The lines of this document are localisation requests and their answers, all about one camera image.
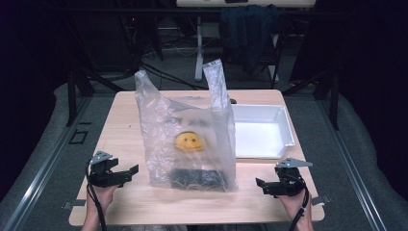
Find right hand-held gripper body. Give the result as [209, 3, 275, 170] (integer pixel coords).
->
[270, 157, 314, 197]

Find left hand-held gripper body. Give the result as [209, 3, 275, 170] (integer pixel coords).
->
[87, 150, 125, 189]

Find white plastic tray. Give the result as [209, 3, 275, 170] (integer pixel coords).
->
[231, 104, 296, 161]

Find clear plastic bag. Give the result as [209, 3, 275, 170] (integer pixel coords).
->
[134, 58, 239, 193]

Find person's left hand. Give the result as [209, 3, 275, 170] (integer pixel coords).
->
[86, 184, 120, 214]

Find person's right hand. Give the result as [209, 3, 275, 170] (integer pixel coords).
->
[277, 189, 312, 222]

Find black metal stand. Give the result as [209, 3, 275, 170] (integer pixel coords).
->
[65, 68, 127, 128]
[282, 68, 341, 131]

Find black chair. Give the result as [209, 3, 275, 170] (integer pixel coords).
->
[218, 13, 292, 90]

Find white desk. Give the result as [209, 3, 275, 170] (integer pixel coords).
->
[175, 0, 317, 83]

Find dark cloth on chair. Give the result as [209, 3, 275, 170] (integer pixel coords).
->
[218, 4, 281, 77]

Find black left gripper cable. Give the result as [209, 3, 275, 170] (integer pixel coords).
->
[85, 160, 109, 231]

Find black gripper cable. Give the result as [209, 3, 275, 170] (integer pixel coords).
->
[85, 160, 109, 231]
[287, 174, 311, 231]

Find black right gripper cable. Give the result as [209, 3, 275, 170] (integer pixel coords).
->
[287, 174, 311, 231]

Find grey metal table bracket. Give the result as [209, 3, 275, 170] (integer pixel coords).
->
[311, 193, 332, 207]
[62, 198, 88, 211]

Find aluminium floor rail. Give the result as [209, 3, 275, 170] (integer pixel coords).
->
[0, 95, 93, 231]
[316, 95, 390, 231]

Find black floor cables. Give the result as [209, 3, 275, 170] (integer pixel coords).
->
[138, 61, 210, 91]

